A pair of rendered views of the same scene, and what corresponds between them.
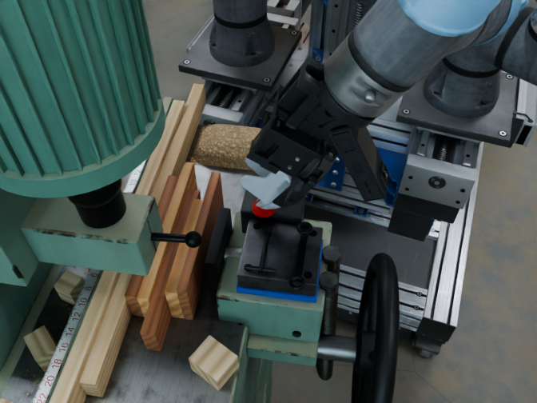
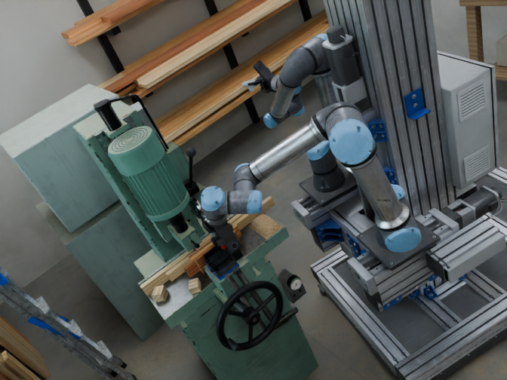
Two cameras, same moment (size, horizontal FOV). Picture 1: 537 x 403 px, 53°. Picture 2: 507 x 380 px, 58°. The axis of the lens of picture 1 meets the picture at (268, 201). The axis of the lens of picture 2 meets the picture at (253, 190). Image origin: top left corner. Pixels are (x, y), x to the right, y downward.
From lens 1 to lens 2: 1.40 m
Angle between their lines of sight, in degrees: 46
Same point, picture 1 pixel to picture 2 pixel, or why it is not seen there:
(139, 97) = (167, 203)
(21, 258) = (166, 234)
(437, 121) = (369, 245)
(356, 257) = (389, 318)
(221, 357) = (195, 284)
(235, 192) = (249, 241)
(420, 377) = not seen: outside the picture
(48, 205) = not seen: hidden behind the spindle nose
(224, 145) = (256, 223)
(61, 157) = (150, 212)
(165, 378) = (185, 284)
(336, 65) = not seen: hidden behind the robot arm
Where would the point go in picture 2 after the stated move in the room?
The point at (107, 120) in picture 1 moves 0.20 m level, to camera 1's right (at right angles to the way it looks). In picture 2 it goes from (155, 207) to (186, 224)
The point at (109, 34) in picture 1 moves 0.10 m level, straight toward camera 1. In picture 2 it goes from (155, 191) to (137, 210)
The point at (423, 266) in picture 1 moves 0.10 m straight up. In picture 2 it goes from (423, 342) to (420, 329)
